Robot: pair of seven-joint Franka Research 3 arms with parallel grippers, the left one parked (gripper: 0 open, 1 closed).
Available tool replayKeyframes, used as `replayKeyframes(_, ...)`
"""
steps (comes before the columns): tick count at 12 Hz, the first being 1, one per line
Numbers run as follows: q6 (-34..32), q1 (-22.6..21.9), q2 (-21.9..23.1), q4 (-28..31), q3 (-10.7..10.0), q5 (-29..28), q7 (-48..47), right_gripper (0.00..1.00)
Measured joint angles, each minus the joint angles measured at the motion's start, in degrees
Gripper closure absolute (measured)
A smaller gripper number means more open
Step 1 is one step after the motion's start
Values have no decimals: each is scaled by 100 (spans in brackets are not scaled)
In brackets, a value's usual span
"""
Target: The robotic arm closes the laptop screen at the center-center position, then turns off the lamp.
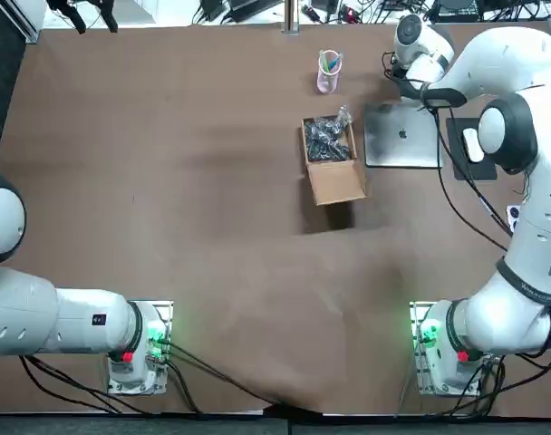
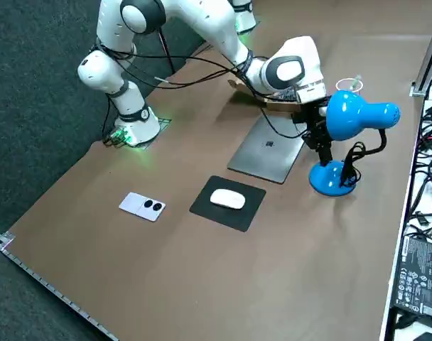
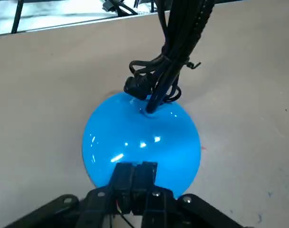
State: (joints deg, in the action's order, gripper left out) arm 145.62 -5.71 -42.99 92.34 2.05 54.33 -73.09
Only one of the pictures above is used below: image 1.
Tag aluminium frame post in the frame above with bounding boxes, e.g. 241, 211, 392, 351
282, 0, 300, 35

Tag grey power brick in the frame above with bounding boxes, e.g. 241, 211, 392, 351
200, 0, 227, 22

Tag pink cup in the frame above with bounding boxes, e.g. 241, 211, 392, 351
316, 49, 344, 95

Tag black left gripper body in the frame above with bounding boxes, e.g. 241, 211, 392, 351
46, 0, 116, 10

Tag open cardboard box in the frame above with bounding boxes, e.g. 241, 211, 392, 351
301, 115, 372, 206

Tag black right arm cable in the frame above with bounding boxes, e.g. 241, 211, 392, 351
420, 103, 519, 253

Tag black mouse pad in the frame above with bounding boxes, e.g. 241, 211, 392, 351
446, 116, 498, 181

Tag white computer mouse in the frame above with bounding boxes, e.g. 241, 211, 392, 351
462, 128, 484, 163

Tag tangle of black cables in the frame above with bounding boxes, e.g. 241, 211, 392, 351
297, 0, 440, 26

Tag black left arm base cables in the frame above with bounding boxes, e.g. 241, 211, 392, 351
19, 342, 324, 416

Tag grey laptop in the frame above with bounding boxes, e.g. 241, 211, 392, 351
362, 101, 442, 169

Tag bagged black cables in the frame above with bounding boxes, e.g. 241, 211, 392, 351
303, 106, 356, 162

